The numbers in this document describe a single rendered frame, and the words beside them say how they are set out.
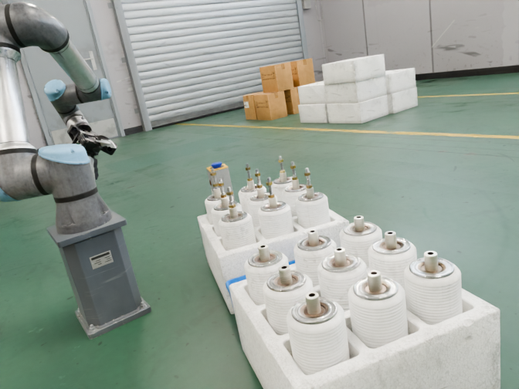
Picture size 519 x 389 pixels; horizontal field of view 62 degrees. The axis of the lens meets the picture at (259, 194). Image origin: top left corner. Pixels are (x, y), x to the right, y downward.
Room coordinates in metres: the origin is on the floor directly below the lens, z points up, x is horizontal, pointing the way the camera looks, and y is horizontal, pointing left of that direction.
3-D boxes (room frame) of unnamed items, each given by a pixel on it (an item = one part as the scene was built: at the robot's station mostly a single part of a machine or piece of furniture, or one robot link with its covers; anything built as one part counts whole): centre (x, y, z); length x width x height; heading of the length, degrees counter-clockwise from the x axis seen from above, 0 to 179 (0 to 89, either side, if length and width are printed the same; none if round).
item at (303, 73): (5.45, -0.74, 0.45); 0.30 x 0.24 x 0.30; 29
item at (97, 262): (1.18, 0.51, 0.15); 0.19 x 0.19 x 0.30; 32
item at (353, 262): (0.76, -0.13, 0.25); 0.08 x 0.08 x 0.01
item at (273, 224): (1.17, -0.03, 0.16); 0.10 x 0.10 x 0.18
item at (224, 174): (1.55, 0.14, 0.16); 0.07 x 0.07 x 0.31; 14
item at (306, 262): (0.88, -0.10, 0.16); 0.10 x 0.10 x 0.18
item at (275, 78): (5.24, -0.44, 0.45); 0.30 x 0.24 x 0.30; 34
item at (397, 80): (4.21, -1.39, 0.27); 0.39 x 0.39 x 0.18; 34
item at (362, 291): (0.65, -0.17, 0.25); 0.08 x 0.08 x 0.01
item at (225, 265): (1.29, -0.01, 0.09); 0.39 x 0.39 x 0.18; 14
